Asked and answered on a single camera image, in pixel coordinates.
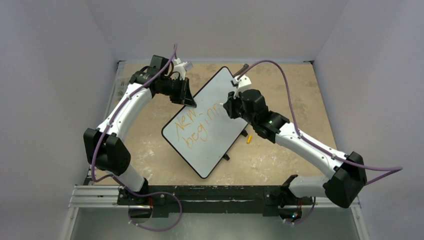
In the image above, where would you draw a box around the white whiteboard black frame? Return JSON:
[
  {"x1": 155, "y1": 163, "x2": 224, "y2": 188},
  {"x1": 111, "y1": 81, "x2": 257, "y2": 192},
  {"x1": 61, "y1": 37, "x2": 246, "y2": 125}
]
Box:
[{"x1": 161, "y1": 66, "x2": 248, "y2": 179}]

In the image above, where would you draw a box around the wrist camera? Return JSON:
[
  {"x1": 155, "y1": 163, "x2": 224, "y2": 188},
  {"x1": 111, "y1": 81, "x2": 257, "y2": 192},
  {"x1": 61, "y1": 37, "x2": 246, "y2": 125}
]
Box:
[
  {"x1": 170, "y1": 58, "x2": 193, "y2": 80},
  {"x1": 231, "y1": 74, "x2": 252, "y2": 99}
]

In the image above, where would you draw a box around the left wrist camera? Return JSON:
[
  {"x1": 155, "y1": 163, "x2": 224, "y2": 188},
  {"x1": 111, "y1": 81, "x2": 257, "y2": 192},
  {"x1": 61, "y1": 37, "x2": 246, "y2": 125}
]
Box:
[{"x1": 170, "y1": 58, "x2": 193, "y2": 80}]

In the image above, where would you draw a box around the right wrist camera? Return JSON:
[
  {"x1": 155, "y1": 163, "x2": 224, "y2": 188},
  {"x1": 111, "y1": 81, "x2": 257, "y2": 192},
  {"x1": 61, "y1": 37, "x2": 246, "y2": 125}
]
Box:
[{"x1": 231, "y1": 74, "x2": 252, "y2": 99}]

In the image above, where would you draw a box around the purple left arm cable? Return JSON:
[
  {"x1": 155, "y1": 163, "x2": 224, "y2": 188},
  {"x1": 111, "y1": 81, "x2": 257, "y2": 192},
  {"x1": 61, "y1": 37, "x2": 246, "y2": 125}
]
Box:
[{"x1": 91, "y1": 43, "x2": 179, "y2": 198}]

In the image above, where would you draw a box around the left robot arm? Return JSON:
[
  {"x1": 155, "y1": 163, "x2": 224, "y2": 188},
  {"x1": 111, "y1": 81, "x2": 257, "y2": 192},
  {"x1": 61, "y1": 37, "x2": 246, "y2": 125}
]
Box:
[{"x1": 83, "y1": 55, "x2": 197, "y2": 205}]

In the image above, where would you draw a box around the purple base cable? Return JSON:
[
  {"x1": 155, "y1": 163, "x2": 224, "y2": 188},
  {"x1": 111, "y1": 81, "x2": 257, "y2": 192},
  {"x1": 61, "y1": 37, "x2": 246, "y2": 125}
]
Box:
[{"x1": 128, "y1": 191, "x2": 183, "y2": 232}]

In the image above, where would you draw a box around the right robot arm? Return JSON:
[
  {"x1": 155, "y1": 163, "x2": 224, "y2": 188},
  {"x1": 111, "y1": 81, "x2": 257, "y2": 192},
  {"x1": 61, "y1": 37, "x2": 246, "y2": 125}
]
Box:
[{"x1": 223, "y1": 89, "x2": 367, "y2": 209}]

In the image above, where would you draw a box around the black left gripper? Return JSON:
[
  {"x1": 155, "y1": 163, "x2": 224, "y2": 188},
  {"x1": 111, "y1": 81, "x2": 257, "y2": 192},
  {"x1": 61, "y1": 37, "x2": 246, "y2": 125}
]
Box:
[{"x1": 157, "y1": 76, "x2": 195, "y2": 107}]

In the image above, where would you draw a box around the yellow marker cap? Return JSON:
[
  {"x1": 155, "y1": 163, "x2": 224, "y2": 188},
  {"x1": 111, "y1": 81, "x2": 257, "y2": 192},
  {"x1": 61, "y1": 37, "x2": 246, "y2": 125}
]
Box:
[{"x1": 246, "y1": 135, "x2": 253, "y2": 144}]

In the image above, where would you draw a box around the black metal crank handle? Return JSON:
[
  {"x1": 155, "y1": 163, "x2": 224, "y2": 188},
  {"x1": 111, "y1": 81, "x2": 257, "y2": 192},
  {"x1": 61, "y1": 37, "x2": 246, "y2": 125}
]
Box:
[{"x1": 232, "y1": 63, "x2": 249, "y2": 78}]

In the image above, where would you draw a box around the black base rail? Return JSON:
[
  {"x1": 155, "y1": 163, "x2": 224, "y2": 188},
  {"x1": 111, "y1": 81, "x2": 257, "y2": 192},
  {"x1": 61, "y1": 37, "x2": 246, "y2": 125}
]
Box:
[{"x1": 117, "y1": 185, "x2": 313, "y2": 218}]

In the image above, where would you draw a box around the clear plastic screw box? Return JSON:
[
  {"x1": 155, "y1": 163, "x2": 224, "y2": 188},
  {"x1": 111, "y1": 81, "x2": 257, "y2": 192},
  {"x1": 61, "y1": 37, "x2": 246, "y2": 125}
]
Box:
[{"x1": 114, "y1": 77, "x2": 130, "y2": 100}]

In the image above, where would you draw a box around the aluminium frame rail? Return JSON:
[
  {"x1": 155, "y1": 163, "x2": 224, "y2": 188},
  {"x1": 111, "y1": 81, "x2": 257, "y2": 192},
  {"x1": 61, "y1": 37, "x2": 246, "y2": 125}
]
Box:
[{"x1": 67, "y1": 185, "x2": 361, "y2": 209}]

